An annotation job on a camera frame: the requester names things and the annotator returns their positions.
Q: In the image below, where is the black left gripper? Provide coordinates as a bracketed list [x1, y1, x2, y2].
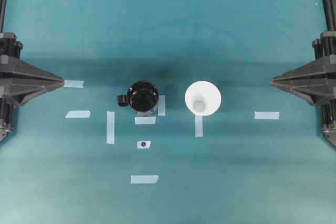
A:
[0, 33, 65, 133]

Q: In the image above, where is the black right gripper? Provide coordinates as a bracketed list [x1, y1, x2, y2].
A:
[270, 31, 336, 133]

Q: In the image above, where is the white paper cup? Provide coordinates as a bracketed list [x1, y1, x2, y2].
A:
[185, 81, 222, 116]

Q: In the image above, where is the black cup holder with handle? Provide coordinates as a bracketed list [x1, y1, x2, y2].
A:
[117, 81, 159, 116]

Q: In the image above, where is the pale blue tape strip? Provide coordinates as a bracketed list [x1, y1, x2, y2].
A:
[195, 115, 204, 137]
[66, 110, 91, 119]
[106, 111, 115, 145]
[130, 175, 159, 184]
[64, 80, 84, 88]
[158, 95, 166, 116]
[134, 116, 156, 125]
[254, 111, 280, 120]

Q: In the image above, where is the tape piece with dark dot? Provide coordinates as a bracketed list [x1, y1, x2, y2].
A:
[137, 141, 151, 149]

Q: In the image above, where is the black right frame rail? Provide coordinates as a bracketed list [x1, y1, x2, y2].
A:
[323, 0, 336, 31]

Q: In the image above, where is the black frame rail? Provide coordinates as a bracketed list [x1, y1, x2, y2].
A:
[0, 0, 10, 34]
[323, 0, 336, 31]

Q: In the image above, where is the black left frame rail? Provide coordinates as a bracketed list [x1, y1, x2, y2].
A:
[0, 0, 10, 34]

